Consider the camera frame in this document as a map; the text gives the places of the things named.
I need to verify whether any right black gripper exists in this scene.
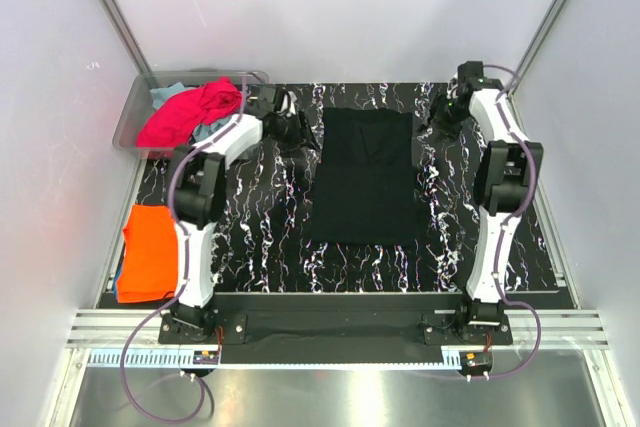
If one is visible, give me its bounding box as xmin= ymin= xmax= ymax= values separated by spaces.
xmin=415 ymin=91 xmax=470 ymax=146

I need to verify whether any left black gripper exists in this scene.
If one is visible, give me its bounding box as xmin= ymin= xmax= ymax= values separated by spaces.
xmin=268 ymin=110 xmax=320 ymax=159

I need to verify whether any black polo shirt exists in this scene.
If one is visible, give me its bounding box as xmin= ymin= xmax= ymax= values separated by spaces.
xmin=310 ymin=108 xmax=417 ymax=246

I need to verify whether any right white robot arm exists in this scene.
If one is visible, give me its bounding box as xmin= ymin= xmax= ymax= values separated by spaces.
xmin=426 ymin=61 xmax=544 ymax=344

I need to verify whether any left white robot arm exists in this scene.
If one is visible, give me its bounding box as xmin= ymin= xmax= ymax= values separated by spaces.
xmin=162 ymin=85 xmax=320 ymax=343

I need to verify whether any pink t-shirt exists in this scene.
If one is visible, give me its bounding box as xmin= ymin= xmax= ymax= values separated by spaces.
xmin=136 ymin=77 xmax=246 ymax=148

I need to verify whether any clear plastic bin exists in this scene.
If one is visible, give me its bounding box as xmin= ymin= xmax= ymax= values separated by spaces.
xmin=112 ymin=68 xmax=270 ymax=160

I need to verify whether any grey-blue t-shirt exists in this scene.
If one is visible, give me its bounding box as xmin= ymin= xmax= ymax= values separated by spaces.
xmin=149 ymin=82 xmax=236 ymax=146

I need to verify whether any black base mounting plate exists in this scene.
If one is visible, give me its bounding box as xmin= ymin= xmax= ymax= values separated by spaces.
xmin=159 ymin=293 xmax=513 ymax=347

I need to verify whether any folded orange t-shirt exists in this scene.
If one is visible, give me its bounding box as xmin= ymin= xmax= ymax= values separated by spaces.
xmin=119 ymin=204 xmax=178 ymax=304

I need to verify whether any folded blue t-shirt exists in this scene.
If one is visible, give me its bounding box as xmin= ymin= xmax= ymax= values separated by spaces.
xmin=112 ymin=271 xmax=121 ymax=302

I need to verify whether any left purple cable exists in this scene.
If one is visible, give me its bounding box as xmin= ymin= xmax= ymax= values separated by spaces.
xmin=121 ymin=72 xmax=266 ymax=421

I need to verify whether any right aluminium frame post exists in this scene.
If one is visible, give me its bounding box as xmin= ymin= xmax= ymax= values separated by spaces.
xmin=511 ymin=0 xmax=570 ymax=93

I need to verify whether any aluminium frame post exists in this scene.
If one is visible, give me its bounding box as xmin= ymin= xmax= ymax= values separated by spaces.
xmin=99 ymin=0 xmax=151 ymax=74
xmin=511 ymin=0 xmax=570 ymax=93

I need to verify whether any aluminium front rail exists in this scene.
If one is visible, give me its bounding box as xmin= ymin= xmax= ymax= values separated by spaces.
xmin=66 ymin=309 xmax=608 ymax=349

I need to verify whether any left aluminium frame post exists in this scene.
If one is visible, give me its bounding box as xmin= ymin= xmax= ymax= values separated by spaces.
xmin=99 ymin=0 xmax=151 ymax=74

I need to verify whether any white slotted cable duct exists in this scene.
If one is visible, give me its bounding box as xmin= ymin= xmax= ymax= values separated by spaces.
xmin=87 ymin=347 xmax=492 ymax=371

